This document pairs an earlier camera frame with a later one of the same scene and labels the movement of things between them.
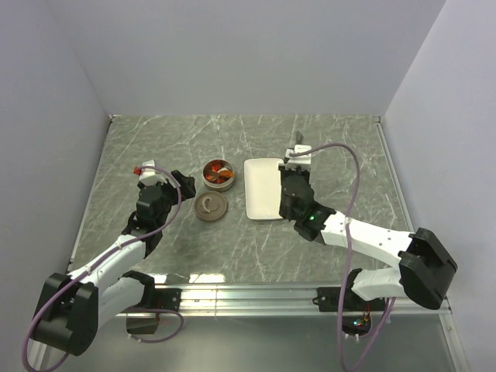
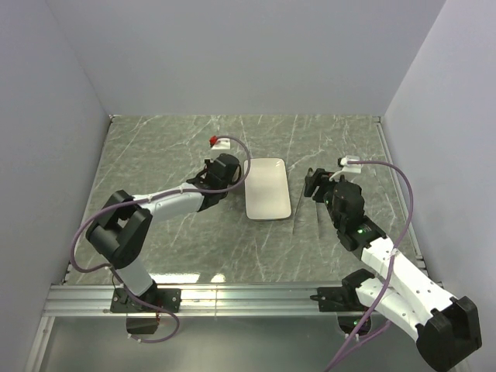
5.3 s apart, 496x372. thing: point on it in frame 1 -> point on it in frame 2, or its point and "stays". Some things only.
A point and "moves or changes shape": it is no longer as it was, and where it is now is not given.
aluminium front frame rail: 265,301 stays
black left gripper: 187,184 -> 209,163
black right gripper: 287,171 -> 312,181
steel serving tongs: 299,138 moves or changes shape
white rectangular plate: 263,187 stays
